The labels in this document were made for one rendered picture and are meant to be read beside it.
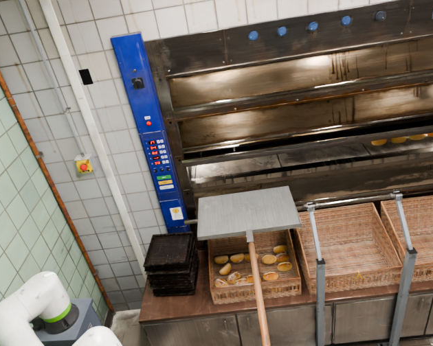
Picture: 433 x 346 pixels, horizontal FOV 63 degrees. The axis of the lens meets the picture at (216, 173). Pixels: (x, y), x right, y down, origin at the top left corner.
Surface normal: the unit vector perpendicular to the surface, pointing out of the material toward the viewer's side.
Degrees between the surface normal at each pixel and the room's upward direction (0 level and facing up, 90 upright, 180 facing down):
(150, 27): 90
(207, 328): 90
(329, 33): 90
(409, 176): 70
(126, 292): 90
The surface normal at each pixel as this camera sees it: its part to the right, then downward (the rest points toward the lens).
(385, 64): -0.03, 0.19
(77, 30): 0.02, 0.53
